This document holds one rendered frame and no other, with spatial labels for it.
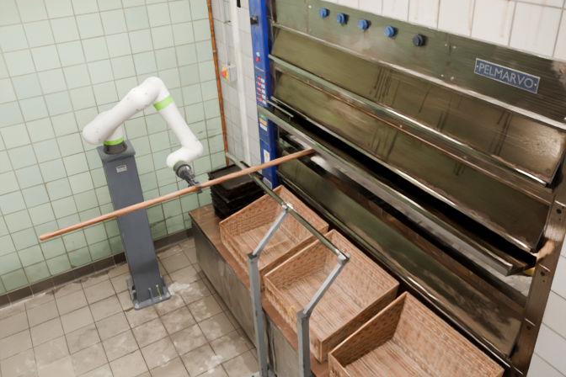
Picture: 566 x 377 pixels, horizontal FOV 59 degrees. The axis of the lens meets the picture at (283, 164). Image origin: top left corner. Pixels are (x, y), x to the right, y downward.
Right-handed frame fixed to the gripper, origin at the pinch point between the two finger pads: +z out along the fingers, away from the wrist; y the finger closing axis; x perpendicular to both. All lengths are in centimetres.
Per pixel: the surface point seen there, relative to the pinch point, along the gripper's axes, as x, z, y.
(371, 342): -44, 96, 54
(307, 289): -41, 44, 60
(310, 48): -70, 7, -65
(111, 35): 6, -119, -59
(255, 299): -9, 43, 51
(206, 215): -22, -59, 61
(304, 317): -11, 91, 24
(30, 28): 52, -119, -71
